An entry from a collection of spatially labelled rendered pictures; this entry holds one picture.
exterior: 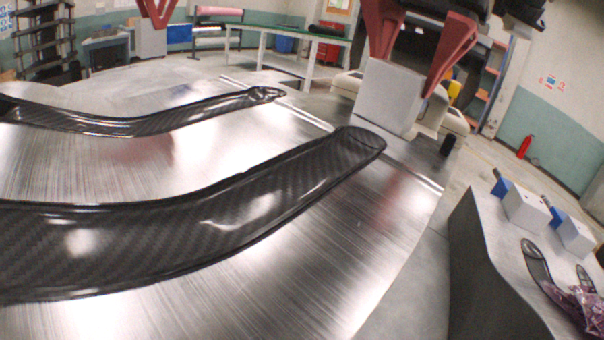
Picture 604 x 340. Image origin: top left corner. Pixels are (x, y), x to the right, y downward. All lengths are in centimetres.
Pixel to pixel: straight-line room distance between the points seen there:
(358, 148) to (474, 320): 15
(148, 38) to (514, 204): 46
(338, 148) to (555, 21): 578
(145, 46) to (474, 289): 42
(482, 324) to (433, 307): 5
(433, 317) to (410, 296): 3
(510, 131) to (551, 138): 95
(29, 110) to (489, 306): 32
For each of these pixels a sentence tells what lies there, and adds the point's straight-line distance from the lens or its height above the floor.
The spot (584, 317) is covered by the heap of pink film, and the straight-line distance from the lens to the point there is 19.
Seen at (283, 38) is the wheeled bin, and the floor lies 49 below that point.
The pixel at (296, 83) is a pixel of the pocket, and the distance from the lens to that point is 30.
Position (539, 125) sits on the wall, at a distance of 561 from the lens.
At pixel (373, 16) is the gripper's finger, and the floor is 98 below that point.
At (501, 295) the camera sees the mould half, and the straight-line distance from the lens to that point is 18.
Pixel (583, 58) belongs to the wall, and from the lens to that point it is 590.
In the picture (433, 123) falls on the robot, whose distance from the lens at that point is 59.
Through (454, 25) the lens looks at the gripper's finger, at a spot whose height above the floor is 99.
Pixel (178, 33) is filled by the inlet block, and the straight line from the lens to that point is 35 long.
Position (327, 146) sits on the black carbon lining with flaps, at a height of 88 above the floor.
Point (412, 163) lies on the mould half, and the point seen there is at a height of 89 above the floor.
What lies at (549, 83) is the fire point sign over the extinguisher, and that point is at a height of 166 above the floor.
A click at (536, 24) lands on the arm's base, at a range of 65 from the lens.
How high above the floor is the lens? 96
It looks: 35 degrees down
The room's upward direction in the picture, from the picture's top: 12 degrees clockwise
